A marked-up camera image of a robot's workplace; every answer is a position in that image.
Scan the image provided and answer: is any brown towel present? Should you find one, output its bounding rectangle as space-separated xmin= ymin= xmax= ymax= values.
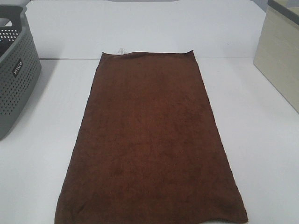
xmin=54 ymin=51 xmax=248 ymax=224

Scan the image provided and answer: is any grey perforated plastic basket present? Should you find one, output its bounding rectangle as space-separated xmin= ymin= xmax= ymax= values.
xmin=0 ymin=5 xmax=42 ymax=138

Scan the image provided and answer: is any beige fabric storage box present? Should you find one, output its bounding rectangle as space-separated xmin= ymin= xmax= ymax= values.
xmin=254 ymin=0 xmax=299 ymax=103

